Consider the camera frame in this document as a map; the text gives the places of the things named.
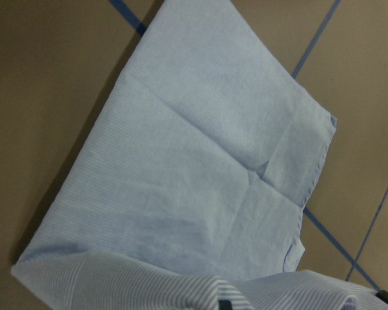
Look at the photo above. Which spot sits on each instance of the light blue striped shirt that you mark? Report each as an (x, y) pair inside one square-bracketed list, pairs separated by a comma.
[(191, 186)]

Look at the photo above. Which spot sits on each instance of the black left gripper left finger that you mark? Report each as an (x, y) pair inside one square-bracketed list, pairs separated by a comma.
[(225, 305)]

